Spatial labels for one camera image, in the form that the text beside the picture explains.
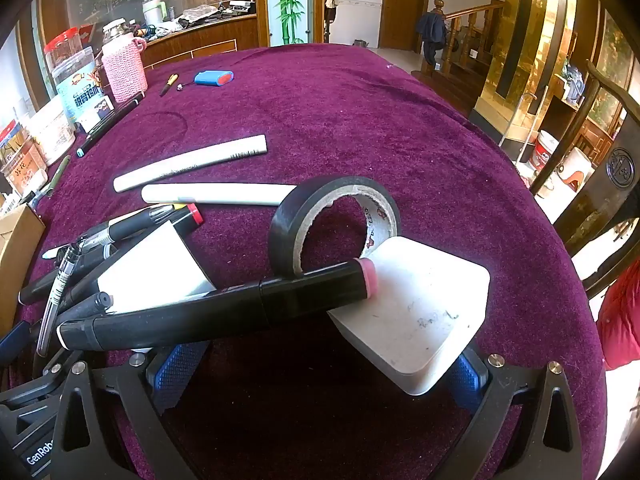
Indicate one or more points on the red cloth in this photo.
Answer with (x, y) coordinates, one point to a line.
(622, 320)

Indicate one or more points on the dark wooden chair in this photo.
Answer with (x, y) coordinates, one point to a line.
(595, 200)

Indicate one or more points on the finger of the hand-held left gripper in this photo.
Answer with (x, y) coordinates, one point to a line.
(12, 342)

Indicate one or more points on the white rounded square box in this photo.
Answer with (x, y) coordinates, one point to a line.
(425, 320)

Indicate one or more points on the bamboo painted panel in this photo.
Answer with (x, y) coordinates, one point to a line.
(290, 5)

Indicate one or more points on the blue lighter orange end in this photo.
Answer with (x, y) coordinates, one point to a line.
(213, 78)

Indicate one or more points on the clear jar red lid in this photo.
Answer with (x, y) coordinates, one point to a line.
(65, 50)

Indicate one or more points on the brown wooden door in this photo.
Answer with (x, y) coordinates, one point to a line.
(405, 10)

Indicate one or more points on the white bucket red label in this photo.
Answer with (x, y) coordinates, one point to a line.
(545, 152)

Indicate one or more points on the pink knitted sleeve bottle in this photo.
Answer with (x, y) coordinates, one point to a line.
(122, 70)

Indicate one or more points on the white plastic jar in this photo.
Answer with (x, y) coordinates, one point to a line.
(50, 130)

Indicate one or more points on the golden display cabinet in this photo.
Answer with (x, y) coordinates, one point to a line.
(530, 25)

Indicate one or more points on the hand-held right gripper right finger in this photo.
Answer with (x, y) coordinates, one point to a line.
(467, 380)

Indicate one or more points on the purple velvet tablecloth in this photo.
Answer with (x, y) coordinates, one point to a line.
(350, 135)

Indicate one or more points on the dark hanging jacket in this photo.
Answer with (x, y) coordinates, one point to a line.
(432, 27)

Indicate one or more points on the cardboard box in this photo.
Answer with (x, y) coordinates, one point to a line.
(17, 260)

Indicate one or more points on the clear ballpoint pen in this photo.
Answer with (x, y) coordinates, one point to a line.
(55, 295)

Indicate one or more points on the orange label clear jar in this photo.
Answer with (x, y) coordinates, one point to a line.
(17, 165)

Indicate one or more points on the black marker red cap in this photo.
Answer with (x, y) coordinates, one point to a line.
(187, 216)

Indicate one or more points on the white bucket orange print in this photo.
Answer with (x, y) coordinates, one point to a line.
(575, 167)

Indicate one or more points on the small blue white box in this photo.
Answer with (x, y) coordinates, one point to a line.
(92, 121)

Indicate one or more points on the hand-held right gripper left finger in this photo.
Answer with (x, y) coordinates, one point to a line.
(172, 372)

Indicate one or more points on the plain white pen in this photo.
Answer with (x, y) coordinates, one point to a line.
(220, 194)

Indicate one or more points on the white green jug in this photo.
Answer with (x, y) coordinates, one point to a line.
(152, 10)

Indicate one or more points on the dark green pen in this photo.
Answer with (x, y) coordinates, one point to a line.
(59, 174)

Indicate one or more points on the black gel pen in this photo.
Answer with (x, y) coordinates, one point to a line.
(130, 225)

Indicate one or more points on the curved wooden counter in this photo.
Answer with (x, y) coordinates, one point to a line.
(210, 35)

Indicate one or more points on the blue label plastic jar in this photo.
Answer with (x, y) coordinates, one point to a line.
(80, 92)

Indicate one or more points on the black marker pink cap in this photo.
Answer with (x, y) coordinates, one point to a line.
(225, 305)

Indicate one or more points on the white printed pen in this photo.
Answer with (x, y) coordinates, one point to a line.
(190, 162)

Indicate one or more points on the black tape roll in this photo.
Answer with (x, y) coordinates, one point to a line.
(285, 230)

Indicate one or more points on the wooden stair railing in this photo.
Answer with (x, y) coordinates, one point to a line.
(470, 25)

